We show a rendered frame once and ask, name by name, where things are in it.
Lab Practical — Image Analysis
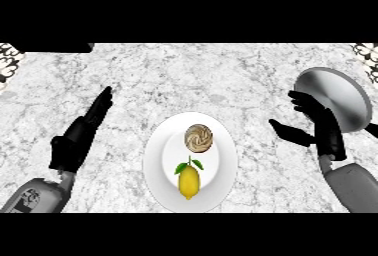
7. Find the white oval plate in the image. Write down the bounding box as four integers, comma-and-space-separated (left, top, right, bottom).
142, 111, 239, 214

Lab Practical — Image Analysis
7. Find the black appliance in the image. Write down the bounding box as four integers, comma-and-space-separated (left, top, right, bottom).
9, 42, 96, 54

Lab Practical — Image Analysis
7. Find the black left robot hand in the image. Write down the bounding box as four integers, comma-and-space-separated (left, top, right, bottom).
47, 85, 115, 174

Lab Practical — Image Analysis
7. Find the yellow lemon with leaves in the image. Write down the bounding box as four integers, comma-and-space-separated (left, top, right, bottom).
173, 155, 205, 201

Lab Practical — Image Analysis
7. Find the brown swirl cupcake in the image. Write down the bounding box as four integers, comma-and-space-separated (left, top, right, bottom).
183, 123, 215, 154

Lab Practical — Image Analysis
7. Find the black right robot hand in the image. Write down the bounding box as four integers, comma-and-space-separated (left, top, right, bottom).
267, 90, 348, 162

